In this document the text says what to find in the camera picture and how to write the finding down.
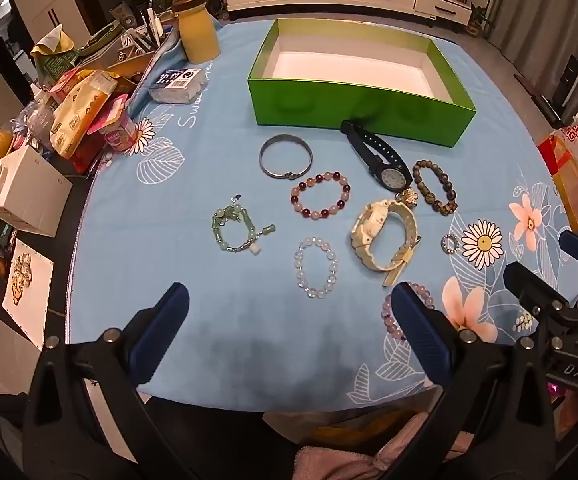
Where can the pink garment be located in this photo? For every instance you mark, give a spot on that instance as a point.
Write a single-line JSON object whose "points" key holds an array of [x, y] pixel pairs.
{"points": [[384, 450]]}

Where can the green cardboard box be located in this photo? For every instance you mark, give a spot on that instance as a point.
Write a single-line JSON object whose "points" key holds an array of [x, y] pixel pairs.
{"points": [[319, 110]]}

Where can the gold flower charm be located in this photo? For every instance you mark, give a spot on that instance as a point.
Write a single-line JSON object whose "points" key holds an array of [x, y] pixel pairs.
{"points": [[409, 196]]}

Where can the silver bangle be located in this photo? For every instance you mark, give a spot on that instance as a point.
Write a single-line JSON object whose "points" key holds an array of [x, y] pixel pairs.
{"points": [[285, 137]]}

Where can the yellow green cloth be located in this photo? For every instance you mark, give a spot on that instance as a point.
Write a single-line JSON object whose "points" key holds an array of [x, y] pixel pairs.
{"points": [[51, 40]]}

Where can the small potted plant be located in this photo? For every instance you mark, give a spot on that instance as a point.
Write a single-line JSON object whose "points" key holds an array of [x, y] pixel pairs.
{"points": [[480, 17]]}

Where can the white cardboard box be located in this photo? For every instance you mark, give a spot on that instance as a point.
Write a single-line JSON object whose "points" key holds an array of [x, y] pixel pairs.
{"points": [[24, 190]]}

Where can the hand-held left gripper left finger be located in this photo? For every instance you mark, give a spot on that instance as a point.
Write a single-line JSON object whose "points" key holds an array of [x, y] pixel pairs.
{"points": [[164, 325]]}

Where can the white paper with gold print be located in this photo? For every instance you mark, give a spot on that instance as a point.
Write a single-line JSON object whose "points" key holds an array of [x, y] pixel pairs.
{"points": [[34, 310]]}

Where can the pink yogurt cup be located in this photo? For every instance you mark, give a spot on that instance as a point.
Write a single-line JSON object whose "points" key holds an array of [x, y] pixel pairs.
{"points": [[119, 132]]}

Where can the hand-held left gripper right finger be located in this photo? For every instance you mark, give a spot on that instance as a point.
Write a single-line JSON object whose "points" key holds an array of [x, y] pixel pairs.
{"points": [[421, 330]]}

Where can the yellow snack packet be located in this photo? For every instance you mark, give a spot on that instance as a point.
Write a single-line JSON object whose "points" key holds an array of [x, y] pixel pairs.
{"points": [[76, 115]]}

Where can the red and yellow shopping bag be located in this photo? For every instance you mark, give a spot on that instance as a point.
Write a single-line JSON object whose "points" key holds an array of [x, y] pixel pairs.
{"points": [[566, 185]]}

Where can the black wrist watch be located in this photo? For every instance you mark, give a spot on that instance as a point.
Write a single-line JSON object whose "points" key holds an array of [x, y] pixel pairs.
{"points": [[394, 178]]}

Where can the cream wrist watch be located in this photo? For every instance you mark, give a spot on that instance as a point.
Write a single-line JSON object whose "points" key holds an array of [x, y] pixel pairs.
{"points": [[369, 225]]}

